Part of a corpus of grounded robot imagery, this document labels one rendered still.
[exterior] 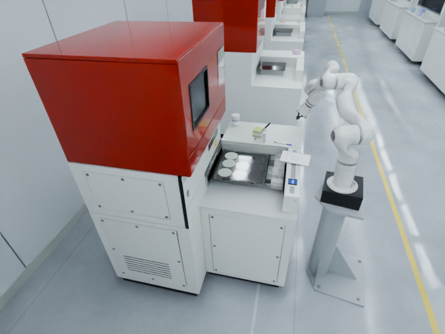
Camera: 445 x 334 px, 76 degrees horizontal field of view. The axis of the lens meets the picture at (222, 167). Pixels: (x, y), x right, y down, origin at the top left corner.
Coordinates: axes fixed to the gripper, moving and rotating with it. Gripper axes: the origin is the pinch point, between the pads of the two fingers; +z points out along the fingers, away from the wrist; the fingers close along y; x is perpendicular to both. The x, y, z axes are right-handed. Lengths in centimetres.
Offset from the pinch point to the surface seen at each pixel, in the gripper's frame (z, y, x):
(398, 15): 25, -19, 789
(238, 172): 16, -2, -81
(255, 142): 12, -9, -49
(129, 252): 79, -20, -152
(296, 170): -7, 26, -65
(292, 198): -9, 35, -90
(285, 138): 3.5, 5.0, -31.2
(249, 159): 17, -3, -62
